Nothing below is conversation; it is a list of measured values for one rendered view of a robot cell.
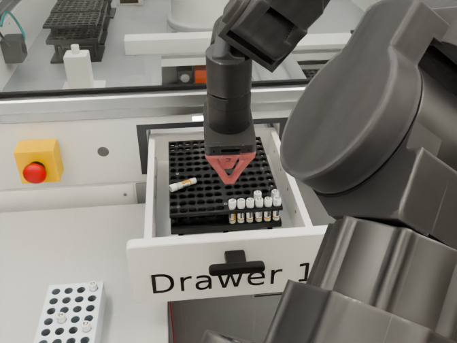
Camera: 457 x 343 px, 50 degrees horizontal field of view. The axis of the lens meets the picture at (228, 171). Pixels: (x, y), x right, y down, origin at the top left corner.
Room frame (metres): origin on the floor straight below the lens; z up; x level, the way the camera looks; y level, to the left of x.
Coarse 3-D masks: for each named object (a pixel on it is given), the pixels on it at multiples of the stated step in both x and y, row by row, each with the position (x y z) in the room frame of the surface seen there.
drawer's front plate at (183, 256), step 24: (144, 240) 0.50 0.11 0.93; (168, 240) 0.50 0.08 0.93; (192, 240) 0.50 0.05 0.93; (216, 240) 0.50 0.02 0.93; (240, 240) 0.50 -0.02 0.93; (264, 240) 0.50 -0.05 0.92; (288, 240) 0.51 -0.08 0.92; (312, 240) 0.51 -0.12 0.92; (144, 264) 0.49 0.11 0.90; (168, 264) 0.49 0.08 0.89; (192, 264) 0.49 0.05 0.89; (288, 264) 0.51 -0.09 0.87; (312, 264) 0.51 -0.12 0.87; (144, 288) 0.49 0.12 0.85; (168, 288) 0.49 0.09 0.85; (192, 288) 0.49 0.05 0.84; (216, 288) 0.50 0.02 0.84; (240, 288) 0.50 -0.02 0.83; (264, 288) 0.50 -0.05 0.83
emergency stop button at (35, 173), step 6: (24, 168) 0.73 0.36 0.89; (30, 168) 0.73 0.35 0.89; (36, 168) 0.73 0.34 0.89; (42, 168) 0.74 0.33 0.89; (24, 174) 0.73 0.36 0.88; (30, 174) 0.73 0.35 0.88; (36, 174) 0.73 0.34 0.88; (42, 174) 0.73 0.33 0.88; (30, 180) 0.73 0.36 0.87; (36, 180) 0.73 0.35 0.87; (42, 180) 0.73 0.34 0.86
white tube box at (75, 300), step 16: (48, 288) 0.53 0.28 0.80; (64, 288) 0.53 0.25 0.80; (80, 288) 0.54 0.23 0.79; (48, 304) 0.50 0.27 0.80; (64, 304) 0.50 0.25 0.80; (80, 304) 0.50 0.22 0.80; (96, 304) 0.50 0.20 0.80; (48, 320) 0.48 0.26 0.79; (80, 320) 0.47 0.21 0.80; (96, 320) 0.47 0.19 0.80; (48, 336) 0.44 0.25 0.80; (64, 336) 0.44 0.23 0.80; (80, 336) 0.44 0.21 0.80; (96, 336) 0.45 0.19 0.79
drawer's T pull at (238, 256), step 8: (224, 256) 0.49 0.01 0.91; (232, 256) 0.49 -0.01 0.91; (240, 256) 0.49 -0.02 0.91; (216, 264) 0.47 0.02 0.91; (224, 264) 0.47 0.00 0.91; (232, 264) 0.47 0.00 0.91; (240, 264) 0.47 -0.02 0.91; (248, 264) 0.47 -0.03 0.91; (256, 264) 0.47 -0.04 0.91; (264, 264) 0.47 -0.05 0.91; (216, 272) 0.46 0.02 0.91; (224, 272) 0.46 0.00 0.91; (232, 272) 0.46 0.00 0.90; (240, 272) 0.46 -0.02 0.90; (248, 272) 0.47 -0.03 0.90; (256, 272) 0.47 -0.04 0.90
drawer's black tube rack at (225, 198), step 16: (176, 144) 0.80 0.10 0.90; (192, 144) 0.80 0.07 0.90; (256, 144) 0.80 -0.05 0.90; (176, 160) 0.74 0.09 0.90; (192, 160) 0.74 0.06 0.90; (256, 160) 0.75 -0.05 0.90; (176, 176) 0.69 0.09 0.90; (192, 176) 0.69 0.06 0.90; (208, 176) 0.70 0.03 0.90; (240, 176) 0.69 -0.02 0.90; (256, 176) 0.69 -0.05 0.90; (272, 176) 0.69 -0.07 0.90; (176, 192) 0.65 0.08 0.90; (192, 192) 0.65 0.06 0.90; (208, 192) 0.65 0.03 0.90; (224, 192) 0.65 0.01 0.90; (240, 192) 0.65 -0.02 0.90; (176, 224) 0.60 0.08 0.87; (192, 224) 0.61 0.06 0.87; (208, 224) 0.61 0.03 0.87; (224, 224) 0.60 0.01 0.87; (240, 224) 0.60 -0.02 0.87; (256, 224) 0.60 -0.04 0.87; (272, 224) 0.60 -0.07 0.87
